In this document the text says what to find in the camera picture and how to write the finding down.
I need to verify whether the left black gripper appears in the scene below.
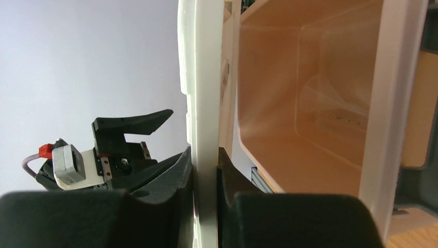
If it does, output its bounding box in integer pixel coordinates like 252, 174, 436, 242
36, 109, 182, 192

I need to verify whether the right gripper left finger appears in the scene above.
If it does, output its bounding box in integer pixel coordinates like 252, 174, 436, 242
131, 147, 194, 247

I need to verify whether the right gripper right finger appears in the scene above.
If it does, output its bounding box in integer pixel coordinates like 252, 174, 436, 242
217, 147, 263, 247

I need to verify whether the pink plastic bin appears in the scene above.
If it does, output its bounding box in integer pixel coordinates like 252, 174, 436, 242
237, 1, 437, 238

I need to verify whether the white plastic lid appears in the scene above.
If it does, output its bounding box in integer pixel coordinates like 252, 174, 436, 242
177, 1, 224, 247

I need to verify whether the wooden compartment tray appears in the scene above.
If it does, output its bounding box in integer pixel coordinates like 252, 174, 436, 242
402, 51, 437, 167

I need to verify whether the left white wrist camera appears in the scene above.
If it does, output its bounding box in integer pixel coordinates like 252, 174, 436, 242
52, 145, 104, 191

